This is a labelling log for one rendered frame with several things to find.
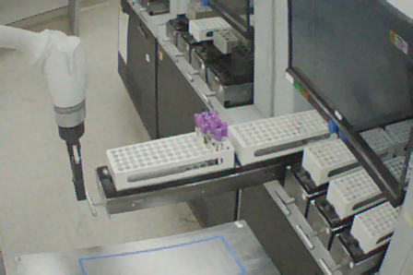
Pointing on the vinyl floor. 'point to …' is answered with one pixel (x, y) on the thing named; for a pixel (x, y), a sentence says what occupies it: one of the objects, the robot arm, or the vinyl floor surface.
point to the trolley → (161, 256)
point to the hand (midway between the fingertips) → (79, 188)
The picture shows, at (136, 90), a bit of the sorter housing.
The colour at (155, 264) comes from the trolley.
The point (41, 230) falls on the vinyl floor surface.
